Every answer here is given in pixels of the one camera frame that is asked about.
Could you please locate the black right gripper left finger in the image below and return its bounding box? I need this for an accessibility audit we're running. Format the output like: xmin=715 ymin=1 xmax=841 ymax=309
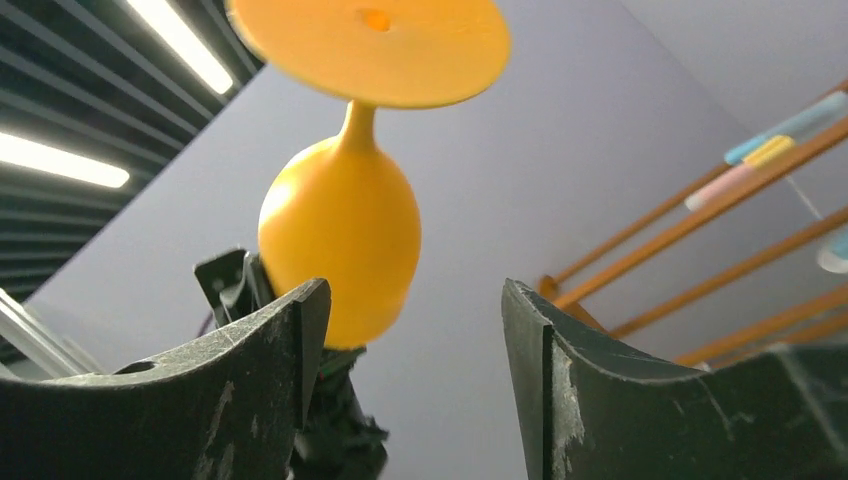
xmin=1 ymin=279 xmax=331 ymax=479

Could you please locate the orange plastic wine glass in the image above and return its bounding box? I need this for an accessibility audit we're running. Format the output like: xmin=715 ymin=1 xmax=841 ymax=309
xmin=229 ymin=1 xmax=511 ymax=350

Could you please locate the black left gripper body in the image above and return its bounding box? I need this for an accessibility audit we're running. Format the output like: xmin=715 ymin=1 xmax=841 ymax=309
xmin=193 ymin=248 xmax=389 ymax=479

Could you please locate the blue toothbrush package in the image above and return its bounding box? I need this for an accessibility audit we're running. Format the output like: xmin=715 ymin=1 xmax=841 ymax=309
xmin=816 ymin=228 xmax=847 ymax=274

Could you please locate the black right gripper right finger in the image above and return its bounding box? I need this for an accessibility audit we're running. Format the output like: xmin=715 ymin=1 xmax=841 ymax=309
xmin=501 ymin=279 xmax=847 ymax=479

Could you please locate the wooden shelf rack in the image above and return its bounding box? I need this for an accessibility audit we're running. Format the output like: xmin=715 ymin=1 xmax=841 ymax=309
xmin=535 ymin=101 xmax=847 ymax=340

